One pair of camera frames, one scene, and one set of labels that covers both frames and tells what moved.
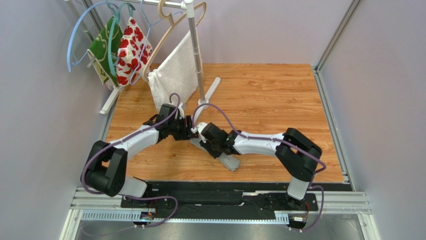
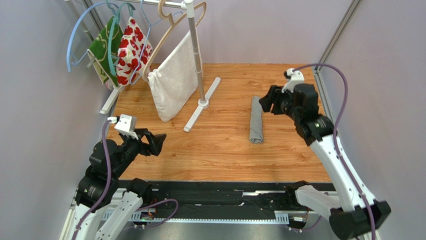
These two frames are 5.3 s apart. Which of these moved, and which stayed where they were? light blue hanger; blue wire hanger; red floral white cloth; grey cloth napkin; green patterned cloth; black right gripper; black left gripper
Moved: black left gripper; grey cloth napkin; black right gripper
Stayed: green patterned cloth; red floral white cloth; blue wire hanger; light blue hanger
